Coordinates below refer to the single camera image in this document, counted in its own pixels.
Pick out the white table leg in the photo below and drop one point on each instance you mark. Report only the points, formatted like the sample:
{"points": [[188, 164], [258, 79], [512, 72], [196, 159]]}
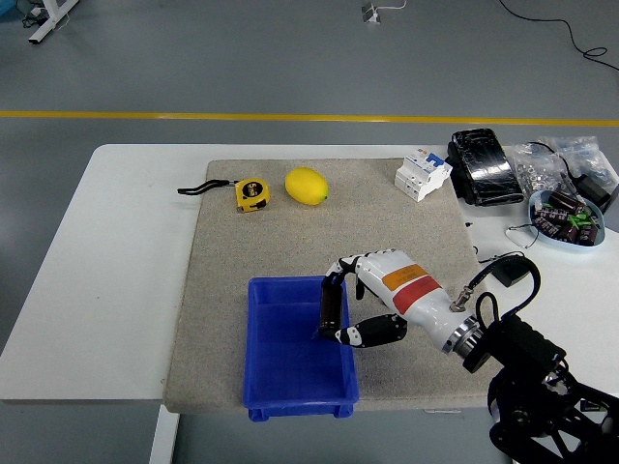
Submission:
{"points": [[163, 435]]}

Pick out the clear bag of blue parts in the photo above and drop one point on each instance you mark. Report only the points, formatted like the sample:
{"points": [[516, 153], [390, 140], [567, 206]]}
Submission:
{"points": [[587, 154]]}

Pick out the white stand foot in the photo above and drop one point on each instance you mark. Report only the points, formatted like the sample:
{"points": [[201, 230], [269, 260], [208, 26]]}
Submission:
{"points": [[48, 21]]}

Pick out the grey-brown mat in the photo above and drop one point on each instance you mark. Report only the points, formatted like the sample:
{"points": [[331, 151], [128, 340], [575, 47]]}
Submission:
{"points": [[290, 241]]}

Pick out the white table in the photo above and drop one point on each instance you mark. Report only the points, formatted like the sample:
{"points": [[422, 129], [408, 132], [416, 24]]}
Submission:
{"points": [[121, 266]]}

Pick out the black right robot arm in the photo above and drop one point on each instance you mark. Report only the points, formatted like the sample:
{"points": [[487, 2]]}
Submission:
{"points": [[522, 338]]}

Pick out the white circuit breaker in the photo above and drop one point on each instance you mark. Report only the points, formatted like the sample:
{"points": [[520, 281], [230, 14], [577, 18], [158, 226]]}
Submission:
{"points": [[421, 176]]}

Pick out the light blue bowl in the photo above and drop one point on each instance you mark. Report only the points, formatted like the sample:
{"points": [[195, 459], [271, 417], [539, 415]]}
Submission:
{"points": [[541, 237]]}

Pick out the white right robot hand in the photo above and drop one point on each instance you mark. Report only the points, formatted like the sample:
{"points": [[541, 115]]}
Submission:
{"points": [[411, 290]]}

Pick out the green small parts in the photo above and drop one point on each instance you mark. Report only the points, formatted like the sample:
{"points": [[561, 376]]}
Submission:
{"points": [[579, 220]]}

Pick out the small black adapter box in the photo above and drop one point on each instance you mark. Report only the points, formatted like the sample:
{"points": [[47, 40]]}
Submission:
{"points": [[510, 278]]}

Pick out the clear bag of metal nuts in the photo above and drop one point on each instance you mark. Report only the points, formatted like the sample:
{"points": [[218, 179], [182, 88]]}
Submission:
{"points": [[534, 171]]}

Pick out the blue plastic box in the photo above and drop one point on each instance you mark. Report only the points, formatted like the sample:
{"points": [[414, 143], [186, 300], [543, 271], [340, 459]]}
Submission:
{"points": [[290, 372]]}

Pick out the yellow lemon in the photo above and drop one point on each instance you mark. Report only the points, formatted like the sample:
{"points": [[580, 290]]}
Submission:
{"points": [[306, 186]]}

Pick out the yellow tape measure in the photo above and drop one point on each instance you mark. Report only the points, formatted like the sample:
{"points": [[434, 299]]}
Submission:
{"points": [[251, 194]]}

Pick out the silver floor socket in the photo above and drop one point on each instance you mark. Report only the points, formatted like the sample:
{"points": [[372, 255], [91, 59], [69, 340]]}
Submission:
{"points": [[371, 13]]}

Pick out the black wrapped device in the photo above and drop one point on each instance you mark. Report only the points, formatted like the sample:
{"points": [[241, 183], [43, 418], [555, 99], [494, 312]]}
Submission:
{"points": [[486, 166]]}

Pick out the large black power adapter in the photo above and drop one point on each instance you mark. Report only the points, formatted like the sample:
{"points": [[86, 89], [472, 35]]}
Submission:
{"points": [[594, 191]]}

